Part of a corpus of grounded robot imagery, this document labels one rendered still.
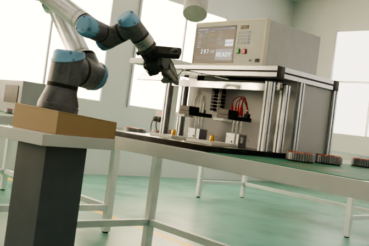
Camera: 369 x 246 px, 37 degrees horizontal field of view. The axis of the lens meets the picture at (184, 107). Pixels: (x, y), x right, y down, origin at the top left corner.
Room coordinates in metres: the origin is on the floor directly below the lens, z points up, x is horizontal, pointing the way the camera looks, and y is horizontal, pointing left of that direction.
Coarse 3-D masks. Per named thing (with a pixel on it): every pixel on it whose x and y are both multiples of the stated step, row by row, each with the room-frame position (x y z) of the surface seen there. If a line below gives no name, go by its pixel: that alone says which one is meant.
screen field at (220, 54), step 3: (216, 51) 2.51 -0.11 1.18; (219, 51) 2.49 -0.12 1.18; (222, 51) 2.48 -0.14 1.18; (225, 51) 2.47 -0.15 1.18; (228, 51) 2.45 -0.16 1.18; (231, 51) 2.44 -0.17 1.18; (216, 54) 2.50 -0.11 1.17; (219, 54) 2.49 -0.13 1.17; (222, 54) 2.48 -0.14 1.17; (225, 54) 2.46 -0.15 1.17; (228, 54) 2.45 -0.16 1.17; (231, 54) 2.44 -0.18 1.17; (216, 57) 2.50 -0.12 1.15; (219, 57) 2.49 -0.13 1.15; (222, 57) 2.47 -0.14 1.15; (225, 57) 2.46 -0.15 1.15; (228, 57) 2.45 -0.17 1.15; (231, 57) 2.43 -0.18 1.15
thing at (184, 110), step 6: (180, 108) 2.53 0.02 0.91; (186, 108) 2.50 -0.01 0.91; (192, 108) 2.49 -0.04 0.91; (198, 108) 2.52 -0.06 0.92; (180, 114) 2.49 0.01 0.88; (186, 114) 2.49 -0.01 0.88; (192, 114) 2.49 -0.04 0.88; (198, 114) 2.52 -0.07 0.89; (204, 114) 2.54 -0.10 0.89; (210, 114) 2.57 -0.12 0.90; (198, 120) 2.57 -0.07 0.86; (198, 126) 2.57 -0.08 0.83
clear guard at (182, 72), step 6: (144, 72) 2.47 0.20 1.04; (180, 72) 2.30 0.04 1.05; (186, 72) 2.41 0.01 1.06; (192, 72) 2.38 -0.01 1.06; (198, 72) 2.37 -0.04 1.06; (138, 78) 2.45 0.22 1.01; (144, 78) 2.42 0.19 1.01; (150, 78) 2.39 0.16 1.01; (156, 78) 2.36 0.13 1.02; (162, 78) 2.34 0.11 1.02; (198, 78) 2.62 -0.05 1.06; (204, 78) 2.57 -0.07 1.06; (210, 78) 2.53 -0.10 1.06; (216, 78) 2.49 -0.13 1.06; (222, 78) 2.47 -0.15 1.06
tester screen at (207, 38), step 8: (200, 32) 2.60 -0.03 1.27; (208, 32) 2.56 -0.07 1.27; (216, 32) 2.52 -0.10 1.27; (224, 32) 2.48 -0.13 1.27; (232, 32) 2.44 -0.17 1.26; (200, 40) 2.59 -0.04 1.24; (208, 40) 2.55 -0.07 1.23; (216, 40) 2.51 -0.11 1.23; (200, 48) 2.59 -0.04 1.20; (208, 48) 2.55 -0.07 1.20; (216, 48) 2.51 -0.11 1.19; (224, 48) 2.47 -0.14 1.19; (232, 48) 2.44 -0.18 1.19
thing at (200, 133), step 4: (192, 128) 2.56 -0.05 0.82; (188, 132) 2.58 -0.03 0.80; (192, 132) 2.56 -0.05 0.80; (200, 132) 2.53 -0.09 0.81; (204, 132) 2.55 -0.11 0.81; (188, 136) 2.58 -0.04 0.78; (192, 136) 2.56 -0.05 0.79; (196, 136) 2.54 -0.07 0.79; (200, 136) 2.54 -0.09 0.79; (204, 136) 2.55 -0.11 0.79
